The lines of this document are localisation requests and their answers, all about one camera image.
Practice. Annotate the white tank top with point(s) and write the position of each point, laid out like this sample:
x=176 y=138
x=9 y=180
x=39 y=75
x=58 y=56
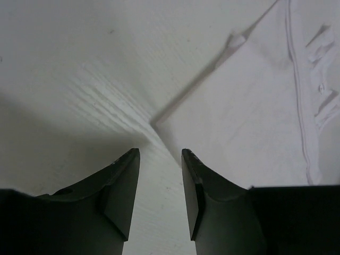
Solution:
x=257 y=117

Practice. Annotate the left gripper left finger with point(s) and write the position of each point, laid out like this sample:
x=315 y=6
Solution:
x=92 y=216

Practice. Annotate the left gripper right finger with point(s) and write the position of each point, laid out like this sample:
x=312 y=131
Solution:
x=225 y=218

